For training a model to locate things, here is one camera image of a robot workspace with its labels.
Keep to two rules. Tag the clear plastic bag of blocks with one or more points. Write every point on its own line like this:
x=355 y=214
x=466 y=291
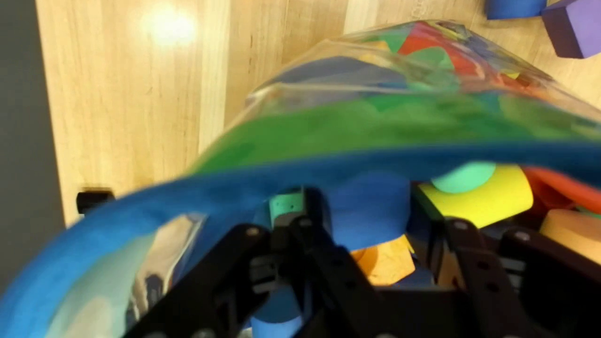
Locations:
x=485 y=135

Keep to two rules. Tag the blue foam cylinder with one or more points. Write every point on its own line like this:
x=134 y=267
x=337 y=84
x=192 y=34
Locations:
x=369 y=208

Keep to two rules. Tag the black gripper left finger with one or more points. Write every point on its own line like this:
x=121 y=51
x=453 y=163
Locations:
x=297 y=220

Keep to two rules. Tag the purple foam arch block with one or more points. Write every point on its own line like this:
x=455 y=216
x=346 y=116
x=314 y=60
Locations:
x=573 y=26

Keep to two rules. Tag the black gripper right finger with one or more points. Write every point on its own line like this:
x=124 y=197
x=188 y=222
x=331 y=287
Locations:
x=444 y=242

